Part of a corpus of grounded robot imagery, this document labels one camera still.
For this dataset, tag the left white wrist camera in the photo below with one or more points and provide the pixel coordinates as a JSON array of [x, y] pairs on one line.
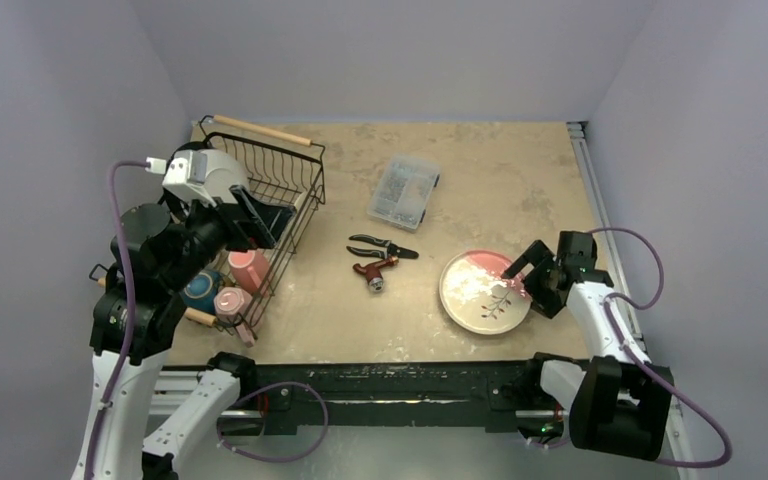
[[184, 176]]

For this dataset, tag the red brown faucet tap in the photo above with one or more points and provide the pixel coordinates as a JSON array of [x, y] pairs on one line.
[[372, 272]]

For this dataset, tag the blue ceramic cup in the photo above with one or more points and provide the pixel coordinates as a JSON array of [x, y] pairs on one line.
[[200, 292]]

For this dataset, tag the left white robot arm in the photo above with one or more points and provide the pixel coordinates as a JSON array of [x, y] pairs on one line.
[[134, 324]]

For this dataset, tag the green rimmed plate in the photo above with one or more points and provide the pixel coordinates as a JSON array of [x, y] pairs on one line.
[[223, 171]]

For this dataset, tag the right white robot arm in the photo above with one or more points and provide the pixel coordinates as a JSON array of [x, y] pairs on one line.
[[618, 402]]

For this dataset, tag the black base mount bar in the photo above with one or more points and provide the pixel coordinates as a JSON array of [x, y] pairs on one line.
[[495, 396]]

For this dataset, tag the black wire dish rack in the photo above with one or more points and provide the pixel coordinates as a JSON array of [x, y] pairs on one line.
[[276, 175]]

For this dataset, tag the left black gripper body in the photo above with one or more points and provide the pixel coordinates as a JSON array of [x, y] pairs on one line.
[[246, 231]]

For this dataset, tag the pink faceted ceramic cup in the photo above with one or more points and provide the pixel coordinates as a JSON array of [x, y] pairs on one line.
[[230, 305]]

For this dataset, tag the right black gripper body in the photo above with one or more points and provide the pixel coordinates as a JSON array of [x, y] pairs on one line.
[[542, 279]]

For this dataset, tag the black handled pliers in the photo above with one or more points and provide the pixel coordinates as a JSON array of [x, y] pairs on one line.
[[379, 248]]

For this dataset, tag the clear plastic screw box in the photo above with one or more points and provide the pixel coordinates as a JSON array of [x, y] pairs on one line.
[[401, 197]]

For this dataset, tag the pink ceramic mug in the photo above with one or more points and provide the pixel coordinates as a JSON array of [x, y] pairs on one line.
[[249, 269]]

